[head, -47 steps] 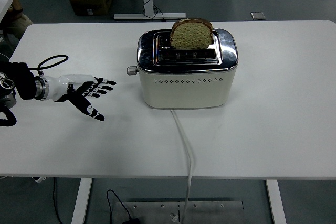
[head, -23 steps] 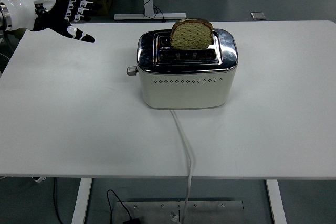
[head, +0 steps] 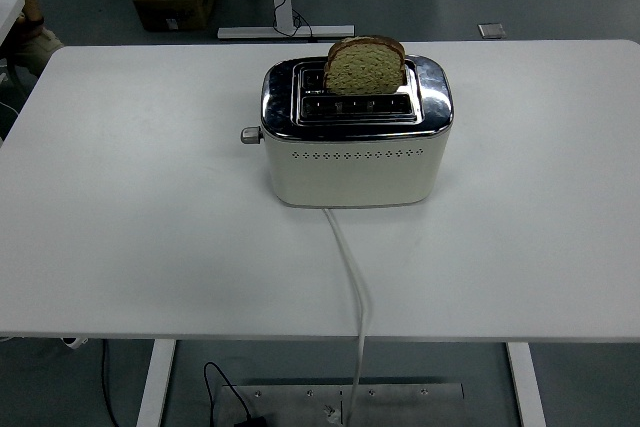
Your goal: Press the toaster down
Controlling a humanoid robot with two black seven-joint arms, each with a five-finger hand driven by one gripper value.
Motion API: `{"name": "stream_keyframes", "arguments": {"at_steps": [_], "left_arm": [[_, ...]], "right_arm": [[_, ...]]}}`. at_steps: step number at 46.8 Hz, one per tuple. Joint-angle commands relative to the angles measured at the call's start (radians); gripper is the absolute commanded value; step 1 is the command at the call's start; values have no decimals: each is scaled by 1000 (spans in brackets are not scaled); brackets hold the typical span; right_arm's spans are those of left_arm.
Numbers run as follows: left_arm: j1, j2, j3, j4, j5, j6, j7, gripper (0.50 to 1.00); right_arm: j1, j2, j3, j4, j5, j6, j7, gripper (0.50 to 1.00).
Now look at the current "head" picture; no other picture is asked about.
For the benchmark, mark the brown bread slice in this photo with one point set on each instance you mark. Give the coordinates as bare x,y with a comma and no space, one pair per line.
365,72

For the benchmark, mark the cream and chrome toaster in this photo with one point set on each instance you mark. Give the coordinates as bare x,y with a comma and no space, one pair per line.
350,172

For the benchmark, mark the silver toaster lever knob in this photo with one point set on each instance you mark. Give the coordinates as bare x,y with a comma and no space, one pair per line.
251,135

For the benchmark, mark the white table leg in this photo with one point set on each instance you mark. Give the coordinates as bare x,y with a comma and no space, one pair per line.
155,382
525,387

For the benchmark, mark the grey floor socket plate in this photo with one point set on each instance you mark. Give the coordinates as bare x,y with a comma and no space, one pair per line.
491,30

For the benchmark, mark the grey metal plate with screws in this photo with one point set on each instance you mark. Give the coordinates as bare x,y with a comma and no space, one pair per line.
400,404

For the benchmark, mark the brown cardboard box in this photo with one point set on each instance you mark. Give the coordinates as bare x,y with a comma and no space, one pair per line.
172,7

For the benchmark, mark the white side table top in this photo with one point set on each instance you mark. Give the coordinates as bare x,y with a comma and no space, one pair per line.
7,9

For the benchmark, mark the small white object under table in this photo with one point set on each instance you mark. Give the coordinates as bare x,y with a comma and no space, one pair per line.
75,342

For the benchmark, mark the person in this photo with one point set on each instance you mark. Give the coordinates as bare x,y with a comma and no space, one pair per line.
35,49

